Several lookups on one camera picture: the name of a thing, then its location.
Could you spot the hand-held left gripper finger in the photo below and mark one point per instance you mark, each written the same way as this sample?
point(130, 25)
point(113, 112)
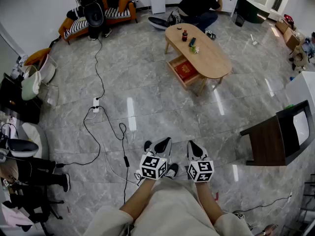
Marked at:
point(169, 152)
point(162, 145)

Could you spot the white power strip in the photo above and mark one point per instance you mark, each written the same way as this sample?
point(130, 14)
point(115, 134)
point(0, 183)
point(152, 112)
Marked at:
point(96, 107)

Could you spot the dark brown side table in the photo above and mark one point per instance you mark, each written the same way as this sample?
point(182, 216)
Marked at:
point(268, 141)

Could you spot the cola bottle red cap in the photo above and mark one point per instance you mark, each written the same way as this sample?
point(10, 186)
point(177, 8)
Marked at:
point(184, 36)

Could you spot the pink cloth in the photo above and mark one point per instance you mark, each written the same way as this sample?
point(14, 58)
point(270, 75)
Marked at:
point(14, 216)

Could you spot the white block counter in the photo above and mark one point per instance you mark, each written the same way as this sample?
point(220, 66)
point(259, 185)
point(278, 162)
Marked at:
point(302, 87)

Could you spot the orange cushion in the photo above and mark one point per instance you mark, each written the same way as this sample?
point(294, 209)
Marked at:
point(37, 56)

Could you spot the orange sofa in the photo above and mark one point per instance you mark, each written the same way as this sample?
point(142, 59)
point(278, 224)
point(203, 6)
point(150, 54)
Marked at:
point(66, 23)

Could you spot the red bag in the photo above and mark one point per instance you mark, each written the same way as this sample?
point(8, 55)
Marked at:
point(289, 18)

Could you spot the black low cabinet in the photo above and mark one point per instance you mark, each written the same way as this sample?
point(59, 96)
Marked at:
point(17, 102)

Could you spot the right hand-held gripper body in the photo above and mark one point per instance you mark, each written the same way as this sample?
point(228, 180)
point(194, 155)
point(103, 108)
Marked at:
point(200, 171)

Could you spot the white round cushion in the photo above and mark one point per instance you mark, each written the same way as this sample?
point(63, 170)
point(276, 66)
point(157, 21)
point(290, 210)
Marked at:
point(48, 71)

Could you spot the black round shell backpack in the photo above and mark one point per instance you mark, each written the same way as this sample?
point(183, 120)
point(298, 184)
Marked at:
point(93, 15)

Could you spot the cardboard box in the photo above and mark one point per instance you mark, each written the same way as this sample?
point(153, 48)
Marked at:
point(281, 26)
point(291, 39)

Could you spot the red book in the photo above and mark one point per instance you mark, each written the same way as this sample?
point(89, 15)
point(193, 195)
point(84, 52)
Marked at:
point(185, 70)

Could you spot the person's black shoe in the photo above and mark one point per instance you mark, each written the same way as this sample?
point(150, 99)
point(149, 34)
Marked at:
point(173, 169)
point(147, 146)

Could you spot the black trash bin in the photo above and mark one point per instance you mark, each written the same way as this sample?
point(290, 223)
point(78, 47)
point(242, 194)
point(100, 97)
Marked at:
point(240, 20)

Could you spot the person's right black shoe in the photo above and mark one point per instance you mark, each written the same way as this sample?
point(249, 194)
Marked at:
point(173, 169)

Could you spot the black white shell backpack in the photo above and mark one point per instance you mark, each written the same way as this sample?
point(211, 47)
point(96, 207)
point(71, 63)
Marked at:
point(158, 23)

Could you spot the pink flower green stem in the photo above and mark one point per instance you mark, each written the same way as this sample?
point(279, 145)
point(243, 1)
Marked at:
point(195, 49)

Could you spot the person's left black shoe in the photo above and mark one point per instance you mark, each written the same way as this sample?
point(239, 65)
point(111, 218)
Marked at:
point(147, 146)

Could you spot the dark green counter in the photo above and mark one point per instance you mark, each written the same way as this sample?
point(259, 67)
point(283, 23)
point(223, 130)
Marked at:
point(251, 11)

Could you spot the orange pillow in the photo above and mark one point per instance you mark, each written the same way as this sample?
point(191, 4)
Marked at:
point(124, 0)

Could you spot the black office chair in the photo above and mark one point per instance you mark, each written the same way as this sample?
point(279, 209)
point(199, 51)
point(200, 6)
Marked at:
point(32, 205)

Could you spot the person's right forearm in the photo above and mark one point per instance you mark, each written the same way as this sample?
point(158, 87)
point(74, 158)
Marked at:
point(208, 200)

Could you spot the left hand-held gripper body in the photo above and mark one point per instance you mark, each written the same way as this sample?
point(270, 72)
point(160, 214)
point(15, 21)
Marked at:
point(152, 167)

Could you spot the wooden drawer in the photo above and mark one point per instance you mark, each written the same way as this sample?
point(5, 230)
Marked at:
point(175, 61)

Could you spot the pale green bag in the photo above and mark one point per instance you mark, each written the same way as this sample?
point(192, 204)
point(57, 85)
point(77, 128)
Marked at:
point(30, 87)

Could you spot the striped seat cushion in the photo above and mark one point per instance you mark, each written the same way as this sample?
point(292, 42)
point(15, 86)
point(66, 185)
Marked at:
point(116, 12)
point(76, 26)

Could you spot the wooden coffee table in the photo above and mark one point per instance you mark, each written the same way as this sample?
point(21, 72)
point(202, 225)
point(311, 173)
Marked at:
point(209, 58)

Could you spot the person's left forearm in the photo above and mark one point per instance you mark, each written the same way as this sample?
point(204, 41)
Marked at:
point(137, 198)

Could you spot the person's beige shirt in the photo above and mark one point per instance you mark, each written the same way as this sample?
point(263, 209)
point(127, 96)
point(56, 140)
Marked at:
point(172, 210)

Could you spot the green bottle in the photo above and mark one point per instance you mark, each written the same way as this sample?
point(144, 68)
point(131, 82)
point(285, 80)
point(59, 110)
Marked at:
point(289, 106)

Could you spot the dark blue box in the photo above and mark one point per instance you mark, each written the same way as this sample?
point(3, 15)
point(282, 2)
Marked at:
point(192, 42)

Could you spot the white beanbag chair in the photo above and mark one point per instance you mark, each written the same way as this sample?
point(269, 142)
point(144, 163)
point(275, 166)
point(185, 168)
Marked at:
point(40, 136)

